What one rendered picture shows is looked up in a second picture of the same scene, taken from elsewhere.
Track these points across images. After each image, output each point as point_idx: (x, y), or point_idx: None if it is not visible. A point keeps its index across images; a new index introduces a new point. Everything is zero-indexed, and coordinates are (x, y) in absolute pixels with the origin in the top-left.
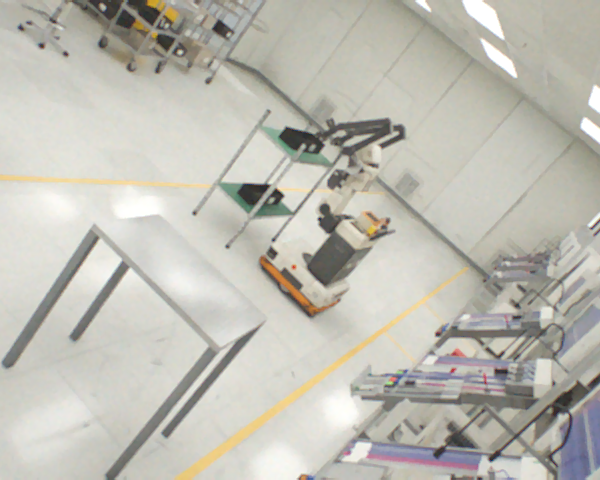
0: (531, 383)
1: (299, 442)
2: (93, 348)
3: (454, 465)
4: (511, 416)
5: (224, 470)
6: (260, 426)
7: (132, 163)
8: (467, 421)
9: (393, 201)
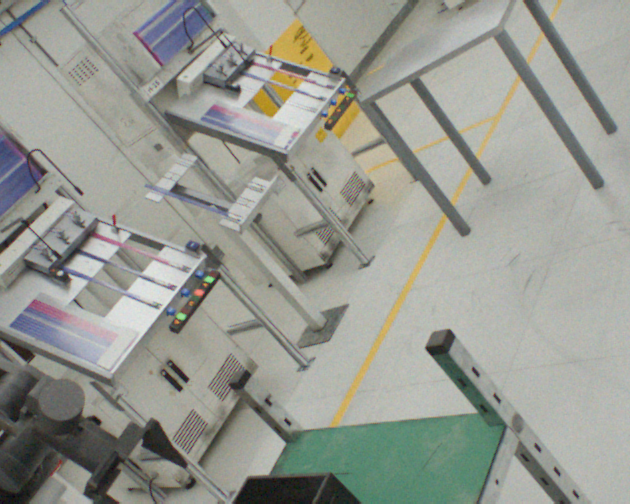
0: (69, 213)
1: (326, 376)
2: (576, 200)
3: (225, 110)
4: None
5: (405, 269)
6: (376, 339)
7: None
8: (85, 394)
9: None
